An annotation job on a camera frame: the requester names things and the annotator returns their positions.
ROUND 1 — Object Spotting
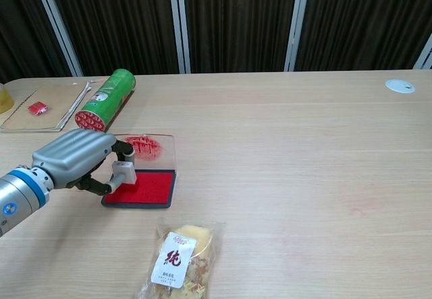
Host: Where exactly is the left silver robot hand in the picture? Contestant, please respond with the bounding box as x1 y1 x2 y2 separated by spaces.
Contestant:
31 129 136 194

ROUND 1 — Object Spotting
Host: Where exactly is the red ink pad clear lid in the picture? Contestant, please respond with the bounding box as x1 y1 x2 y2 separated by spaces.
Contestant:
101 133 178 209

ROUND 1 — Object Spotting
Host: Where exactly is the white thin booklet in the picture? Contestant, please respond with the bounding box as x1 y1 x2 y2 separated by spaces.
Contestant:
57 80 104 132

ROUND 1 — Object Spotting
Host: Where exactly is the brown spiral notebook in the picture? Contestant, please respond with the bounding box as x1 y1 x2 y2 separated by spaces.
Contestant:
0 83 85 133

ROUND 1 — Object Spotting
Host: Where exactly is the small red packet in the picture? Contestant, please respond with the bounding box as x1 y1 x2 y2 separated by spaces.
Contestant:
27 101 50 116

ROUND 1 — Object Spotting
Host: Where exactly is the green cylindrical can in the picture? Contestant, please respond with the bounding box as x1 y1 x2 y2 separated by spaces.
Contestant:
74 68 137 133

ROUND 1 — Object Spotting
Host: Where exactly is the yellow tape roll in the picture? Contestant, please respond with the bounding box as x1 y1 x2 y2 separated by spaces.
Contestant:
0 82 15 114

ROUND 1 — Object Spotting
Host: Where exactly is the clear snack bag white label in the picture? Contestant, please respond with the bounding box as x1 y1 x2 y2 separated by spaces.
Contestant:
134 216 226 299

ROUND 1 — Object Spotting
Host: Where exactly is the grey partition frame post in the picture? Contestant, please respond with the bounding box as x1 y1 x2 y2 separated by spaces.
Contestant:
283 0 312 73
412 32 432 70
31 0 84 77
167 0 192 74

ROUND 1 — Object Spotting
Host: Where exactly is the white round cable grommet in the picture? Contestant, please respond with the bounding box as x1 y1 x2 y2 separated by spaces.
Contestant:
385 78 416 94

